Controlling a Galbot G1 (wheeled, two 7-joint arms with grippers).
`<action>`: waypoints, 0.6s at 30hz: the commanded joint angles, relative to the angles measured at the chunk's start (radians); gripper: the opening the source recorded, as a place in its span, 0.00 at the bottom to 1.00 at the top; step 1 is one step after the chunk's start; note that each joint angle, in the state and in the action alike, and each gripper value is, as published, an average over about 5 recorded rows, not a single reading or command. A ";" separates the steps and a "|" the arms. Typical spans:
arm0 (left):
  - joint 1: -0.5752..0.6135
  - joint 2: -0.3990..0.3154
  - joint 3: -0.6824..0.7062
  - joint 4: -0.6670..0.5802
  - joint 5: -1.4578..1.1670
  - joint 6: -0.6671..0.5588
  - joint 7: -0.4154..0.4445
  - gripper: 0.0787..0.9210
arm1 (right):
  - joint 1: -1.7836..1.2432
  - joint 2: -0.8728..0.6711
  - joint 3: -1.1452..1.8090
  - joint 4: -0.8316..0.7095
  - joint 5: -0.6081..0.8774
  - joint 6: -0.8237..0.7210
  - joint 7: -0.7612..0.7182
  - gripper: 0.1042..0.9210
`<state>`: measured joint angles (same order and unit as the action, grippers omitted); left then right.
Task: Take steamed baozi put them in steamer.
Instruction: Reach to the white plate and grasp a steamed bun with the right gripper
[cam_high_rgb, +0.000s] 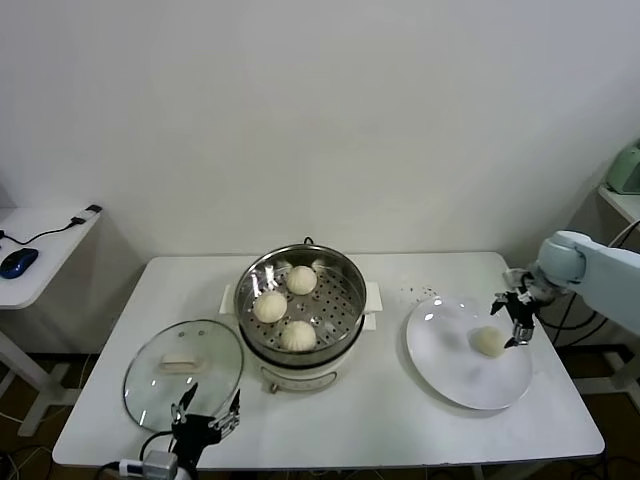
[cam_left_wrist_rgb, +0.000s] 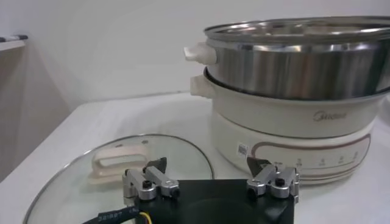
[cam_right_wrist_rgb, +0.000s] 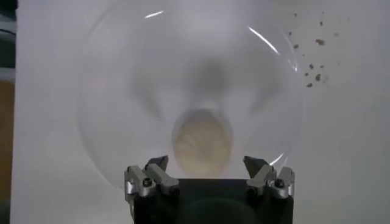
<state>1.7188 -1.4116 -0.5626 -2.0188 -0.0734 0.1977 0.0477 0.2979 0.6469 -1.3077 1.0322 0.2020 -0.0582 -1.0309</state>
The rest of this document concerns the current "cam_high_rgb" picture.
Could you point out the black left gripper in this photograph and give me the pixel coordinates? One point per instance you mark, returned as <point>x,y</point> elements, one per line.
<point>190,432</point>

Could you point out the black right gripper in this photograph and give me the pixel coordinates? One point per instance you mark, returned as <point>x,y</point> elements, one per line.
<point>522,307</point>

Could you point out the white steamed baozi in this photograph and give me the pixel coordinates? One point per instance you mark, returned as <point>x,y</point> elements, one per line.
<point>301,280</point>
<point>298,335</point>
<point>270,307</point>
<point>489,341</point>

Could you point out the round glass pot lid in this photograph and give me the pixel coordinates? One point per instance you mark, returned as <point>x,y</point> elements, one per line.
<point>165,395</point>

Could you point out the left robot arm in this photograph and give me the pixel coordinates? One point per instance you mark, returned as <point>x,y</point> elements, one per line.
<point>186,474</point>

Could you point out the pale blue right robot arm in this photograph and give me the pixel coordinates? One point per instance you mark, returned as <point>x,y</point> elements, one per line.
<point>600,270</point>

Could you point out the stainless steel steamer basket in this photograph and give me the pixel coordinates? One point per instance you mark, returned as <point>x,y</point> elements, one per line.
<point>330,310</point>

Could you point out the white round plate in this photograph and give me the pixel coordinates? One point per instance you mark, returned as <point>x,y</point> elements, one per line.
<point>450,360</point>

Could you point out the cream electric cooker base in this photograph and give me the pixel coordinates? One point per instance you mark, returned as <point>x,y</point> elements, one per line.
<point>295,377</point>

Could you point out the pale green appliance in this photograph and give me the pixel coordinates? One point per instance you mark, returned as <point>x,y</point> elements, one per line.
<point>625,172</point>

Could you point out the white side table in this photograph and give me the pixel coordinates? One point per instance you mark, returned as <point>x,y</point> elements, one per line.
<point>45,250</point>

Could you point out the small silver black adapter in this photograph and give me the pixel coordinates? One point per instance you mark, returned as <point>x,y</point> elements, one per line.
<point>85,215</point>

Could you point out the blue computer mouse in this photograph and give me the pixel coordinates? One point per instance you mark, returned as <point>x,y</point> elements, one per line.
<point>19,262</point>

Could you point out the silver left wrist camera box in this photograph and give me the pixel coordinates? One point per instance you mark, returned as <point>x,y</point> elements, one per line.
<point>160,465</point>

